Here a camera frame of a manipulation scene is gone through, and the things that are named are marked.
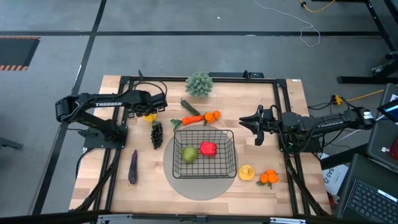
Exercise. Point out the orange carrot with green leaves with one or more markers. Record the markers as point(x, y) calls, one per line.
point(192, 119)

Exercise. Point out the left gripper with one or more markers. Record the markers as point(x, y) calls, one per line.
point(149, 102)

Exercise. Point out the black crossbar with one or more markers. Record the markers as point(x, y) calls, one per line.
point(46, 217)

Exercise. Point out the green pear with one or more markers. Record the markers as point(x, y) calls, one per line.
point(189, 154)

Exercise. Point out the black floor hatch striped edge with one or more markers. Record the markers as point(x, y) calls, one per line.
point(15, 51)

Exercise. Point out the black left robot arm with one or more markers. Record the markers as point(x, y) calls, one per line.
point(93, 107)

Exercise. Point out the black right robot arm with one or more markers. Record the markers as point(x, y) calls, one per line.
point(323, 124)

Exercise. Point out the black aluminium table frame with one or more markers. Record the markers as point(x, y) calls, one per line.
point(217, 80)

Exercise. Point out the orange tangerine cluster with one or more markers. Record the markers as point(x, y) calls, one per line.
point(211, 116)
point(269, 178)

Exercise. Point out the white printed box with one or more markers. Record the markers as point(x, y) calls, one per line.
point(334, 179)

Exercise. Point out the dark purple grape bunch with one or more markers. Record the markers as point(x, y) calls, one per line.
point(157, 137)

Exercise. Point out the green broccoli bunch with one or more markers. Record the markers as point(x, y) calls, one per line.
point(199, 84)

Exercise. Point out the black laptop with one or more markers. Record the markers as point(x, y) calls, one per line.
point(370, 196)

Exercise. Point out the black equipment case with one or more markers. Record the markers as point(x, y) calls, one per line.
point(384, 140)

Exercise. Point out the tablet with lit screen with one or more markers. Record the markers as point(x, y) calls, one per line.
point(390, 109)

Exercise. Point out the round grey placemat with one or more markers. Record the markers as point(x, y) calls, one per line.
point(199, 189)

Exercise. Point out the dark green chili pepper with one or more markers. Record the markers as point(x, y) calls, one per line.
point(189, 107)

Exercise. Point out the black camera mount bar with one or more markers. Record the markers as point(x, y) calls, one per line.
point(236, 74)

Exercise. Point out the red bell pepper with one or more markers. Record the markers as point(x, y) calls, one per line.
point(208, 148)

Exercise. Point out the black desk frame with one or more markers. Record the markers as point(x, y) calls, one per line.
point(379, 28)

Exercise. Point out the purple eggplant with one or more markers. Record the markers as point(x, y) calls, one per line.
point(133, 168)

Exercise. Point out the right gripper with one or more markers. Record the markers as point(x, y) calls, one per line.
point(267, 123)

